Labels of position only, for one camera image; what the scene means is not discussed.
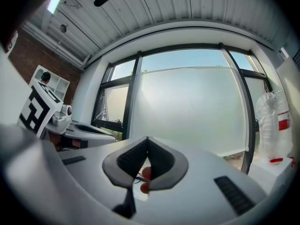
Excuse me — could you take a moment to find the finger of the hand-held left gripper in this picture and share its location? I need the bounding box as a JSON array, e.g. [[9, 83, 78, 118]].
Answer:
[[63, 127, 116, 149], [72, 122, 113, 135]]

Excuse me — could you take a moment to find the white storage box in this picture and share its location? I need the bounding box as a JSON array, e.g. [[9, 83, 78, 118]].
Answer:
[[248, 156, 296, 196]]

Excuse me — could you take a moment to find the person's right hand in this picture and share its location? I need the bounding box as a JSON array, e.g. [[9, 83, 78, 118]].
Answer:
[[140, 166, 152, 194]]

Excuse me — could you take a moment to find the black window frame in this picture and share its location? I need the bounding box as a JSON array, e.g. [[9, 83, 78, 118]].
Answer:
[[91, 42, 268, 174]]

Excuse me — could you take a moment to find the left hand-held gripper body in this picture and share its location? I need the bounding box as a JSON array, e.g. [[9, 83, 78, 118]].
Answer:
[[17, 78, 73, 140]]

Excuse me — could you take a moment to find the frosted window film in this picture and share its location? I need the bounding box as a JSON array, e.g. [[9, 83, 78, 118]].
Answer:
[[131, 66, 249, 157]]

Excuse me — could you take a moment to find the white cubby shelf unit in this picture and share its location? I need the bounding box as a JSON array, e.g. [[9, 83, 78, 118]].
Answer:
[[29, 64, 70, 102]]

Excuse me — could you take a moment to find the clear plastic bag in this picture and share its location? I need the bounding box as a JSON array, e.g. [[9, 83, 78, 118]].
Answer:
[[255, 90, 293, 164]]

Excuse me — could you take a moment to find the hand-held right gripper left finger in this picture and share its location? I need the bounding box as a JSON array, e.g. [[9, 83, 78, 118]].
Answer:
[[7, 136, 150, 225]]

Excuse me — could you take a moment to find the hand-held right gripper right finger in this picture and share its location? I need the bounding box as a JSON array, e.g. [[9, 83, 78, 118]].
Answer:
[[135, 136, 268, 225]]

